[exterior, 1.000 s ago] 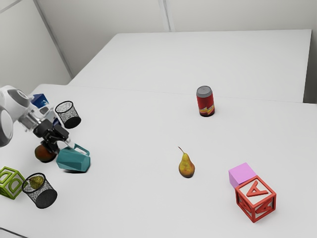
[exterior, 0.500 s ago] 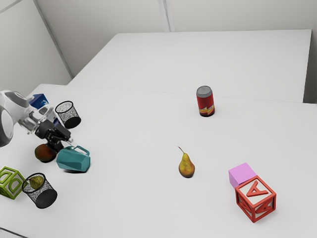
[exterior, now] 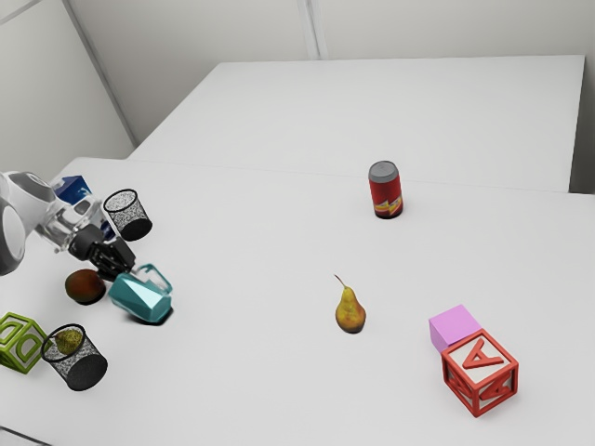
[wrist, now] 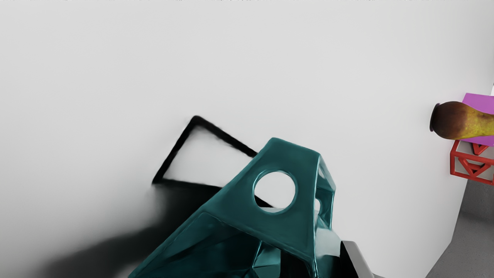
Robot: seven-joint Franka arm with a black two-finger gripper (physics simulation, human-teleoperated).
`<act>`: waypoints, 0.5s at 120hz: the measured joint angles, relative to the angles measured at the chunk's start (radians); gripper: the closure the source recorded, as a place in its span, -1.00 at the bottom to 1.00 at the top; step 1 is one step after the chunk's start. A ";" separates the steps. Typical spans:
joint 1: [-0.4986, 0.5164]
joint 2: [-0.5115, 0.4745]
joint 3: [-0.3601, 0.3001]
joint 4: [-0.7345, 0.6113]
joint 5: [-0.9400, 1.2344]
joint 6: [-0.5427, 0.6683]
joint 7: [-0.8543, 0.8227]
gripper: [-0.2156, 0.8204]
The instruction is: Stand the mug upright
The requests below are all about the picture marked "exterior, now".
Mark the teal faceted mug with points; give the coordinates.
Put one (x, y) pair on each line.
(139, 297)

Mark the black mesh pen holder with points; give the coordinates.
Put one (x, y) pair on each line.
(74, 362)
(128, 214)

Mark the blue carton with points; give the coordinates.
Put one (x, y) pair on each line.
(72, 188)

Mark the yellow-brown pear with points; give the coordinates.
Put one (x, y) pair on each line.
(349, 312)

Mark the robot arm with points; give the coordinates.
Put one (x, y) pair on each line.
(18, 218)

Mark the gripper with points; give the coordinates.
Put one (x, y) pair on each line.
(83, 244)

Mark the green letter block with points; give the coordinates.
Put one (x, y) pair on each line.
(18, 341)

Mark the red-brown round fruit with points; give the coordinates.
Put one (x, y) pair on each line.
(84, 286)

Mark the pink cube block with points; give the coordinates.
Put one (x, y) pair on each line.
(452, 327)

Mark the red letter block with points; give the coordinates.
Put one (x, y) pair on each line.
(479, 371)

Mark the yellow-green fruit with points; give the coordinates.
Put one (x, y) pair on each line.
(68, 340)

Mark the red soda can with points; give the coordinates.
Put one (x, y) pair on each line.
(386, 190)

